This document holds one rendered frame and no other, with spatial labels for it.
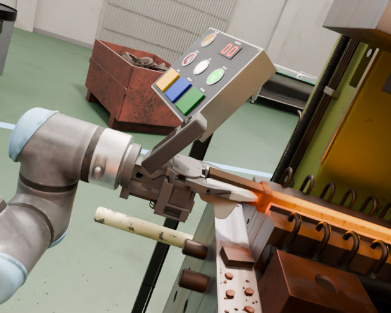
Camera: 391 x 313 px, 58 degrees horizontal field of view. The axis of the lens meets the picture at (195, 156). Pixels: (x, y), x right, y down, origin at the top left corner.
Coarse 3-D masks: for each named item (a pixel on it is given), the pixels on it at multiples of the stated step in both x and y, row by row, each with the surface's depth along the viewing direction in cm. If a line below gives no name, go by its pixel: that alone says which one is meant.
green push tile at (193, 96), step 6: (192, 90) 97; (198, 90) 95; (186, 96) 97; (192, 96) 95; (198, 96) 93; (204, 96) 92; (180, 102) 97; (186, 102) 95; (192, 102) 93; (198, 102) 93; (180, 108) 95; (186, 108) 93; (192, 108) 93; (186, 114) 93
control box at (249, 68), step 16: (208, 32) 114; (192, 48) 114; (208, 48) 108; (240, 48) 95; (256, 48) 91; (176, 64) 115; (192, 64) 108; (208, 64) 101; (224, 64) 96; (240, 64) 91; (256, 64) 90; (272, 64) 92; (176, 80) 108; (192, 80) 102; (208, 80) 96; (224, 80) 91; (240, 80) 90; (256, 80) 92; (160, 96) 109; (208, 96) 92; (224, 96) 91; (240, 96) 93; (176, 112) 97; (192, 112) 92; (208, 112) 91; (224, 112) 93; (208, 128) 94
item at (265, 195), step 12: (228, 180) 54; (240, 180) 55; (264, 192) 54; (276, 192) 57; (252, 204) 55; (264, 204) 54; (288, 204) 55; (300, 204) 56; (312, 204) 57; (324, 216) 56; (336, 216) 56; (348, 216) 58; (360, 228) 56; (372, 228) 57; (384, 228) 59
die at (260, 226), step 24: (288, 192) 64; (264, 216) 55; (288, 216) 54; (312, 216) 55; (360, 216) 65; (264, 240) 52; (312, 240) 50; (336, 240) 52; (360, 240) 55; (384, 240) 56; (264, 264) 52; (336, 264) 52; (360, 264) 51; (384, 264) 51
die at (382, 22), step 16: (336, 0) 55; (352, 0) 49; (368, 0) 44; (384, 0) 40; (336, 16) 53; (352, 16) 47; (368, 16) 42; (384, 16) 39; (352, 32) 51; (368, 32) 44; (384, 32) 40; (384, 48) 56
